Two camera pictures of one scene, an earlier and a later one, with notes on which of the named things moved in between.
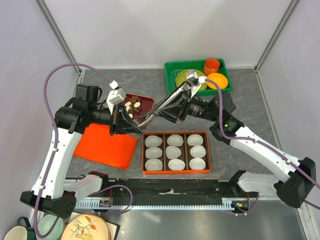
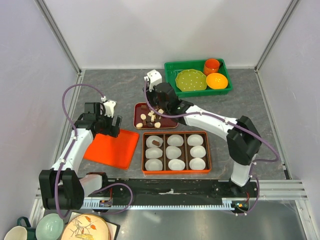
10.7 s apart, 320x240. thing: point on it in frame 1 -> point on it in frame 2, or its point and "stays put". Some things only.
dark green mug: (31, 233) stays put
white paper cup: (176, 164) stays put
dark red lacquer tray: (138, 106) -> (144, 118)
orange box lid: (97, 144) stays put
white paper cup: (175, 140) stays put
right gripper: (171, 111) -> (149, 95)
